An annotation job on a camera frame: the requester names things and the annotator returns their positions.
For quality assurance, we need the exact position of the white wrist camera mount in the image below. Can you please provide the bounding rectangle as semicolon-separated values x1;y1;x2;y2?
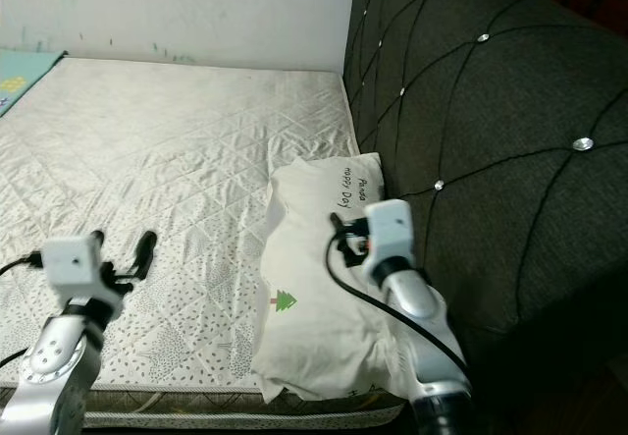
42;234;124;303
365;199;415;271

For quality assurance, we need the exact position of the dark tufted headboard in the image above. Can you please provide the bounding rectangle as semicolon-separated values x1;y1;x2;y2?
341;0;628;357

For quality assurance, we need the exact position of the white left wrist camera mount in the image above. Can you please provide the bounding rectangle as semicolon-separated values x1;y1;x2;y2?
42;234;124;303

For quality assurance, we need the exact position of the white pillow with green tree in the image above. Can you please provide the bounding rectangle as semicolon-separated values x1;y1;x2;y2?
250;153;433;407

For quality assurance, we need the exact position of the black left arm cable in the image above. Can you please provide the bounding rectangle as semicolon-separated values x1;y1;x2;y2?
0;251;45;367

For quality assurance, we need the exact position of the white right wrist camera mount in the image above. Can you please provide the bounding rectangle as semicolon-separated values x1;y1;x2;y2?
365;199;415;271

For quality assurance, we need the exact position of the teal blanket with colourful shapes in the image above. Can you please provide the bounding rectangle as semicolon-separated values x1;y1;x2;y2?
0;49;68;117

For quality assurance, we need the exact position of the white quilted mattress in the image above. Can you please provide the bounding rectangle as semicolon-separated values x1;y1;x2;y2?
0;57;408;431

